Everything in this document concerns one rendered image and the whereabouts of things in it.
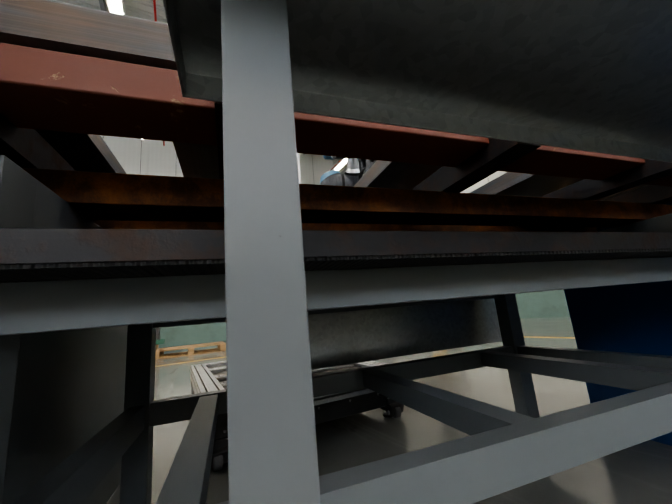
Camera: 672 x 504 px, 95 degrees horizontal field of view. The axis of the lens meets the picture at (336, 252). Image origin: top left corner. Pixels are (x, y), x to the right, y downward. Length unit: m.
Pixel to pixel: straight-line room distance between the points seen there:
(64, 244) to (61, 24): 0.28
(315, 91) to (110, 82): 0.24
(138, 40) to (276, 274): 0.41
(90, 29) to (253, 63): 0.34
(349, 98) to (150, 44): 0.26
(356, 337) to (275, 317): 1.09
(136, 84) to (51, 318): 0.27
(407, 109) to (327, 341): 0.92
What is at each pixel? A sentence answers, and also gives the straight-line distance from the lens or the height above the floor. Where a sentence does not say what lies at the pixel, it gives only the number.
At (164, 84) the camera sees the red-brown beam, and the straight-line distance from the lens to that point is 0.48.
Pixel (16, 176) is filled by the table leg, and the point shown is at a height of 0.66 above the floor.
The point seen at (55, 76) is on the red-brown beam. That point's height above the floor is 0.77.
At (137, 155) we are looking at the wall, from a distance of 12.07.
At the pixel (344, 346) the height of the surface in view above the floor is 0.37.
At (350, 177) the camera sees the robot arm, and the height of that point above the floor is 1.21.
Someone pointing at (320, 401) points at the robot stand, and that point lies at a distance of 1.38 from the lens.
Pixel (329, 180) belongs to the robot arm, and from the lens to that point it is 1.72.
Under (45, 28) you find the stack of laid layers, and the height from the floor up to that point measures 0.83.
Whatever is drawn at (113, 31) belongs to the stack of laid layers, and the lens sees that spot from 0.53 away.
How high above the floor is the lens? 0.49
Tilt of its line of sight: 12 degrees up
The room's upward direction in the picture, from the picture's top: 5 degrees counter-clockwise
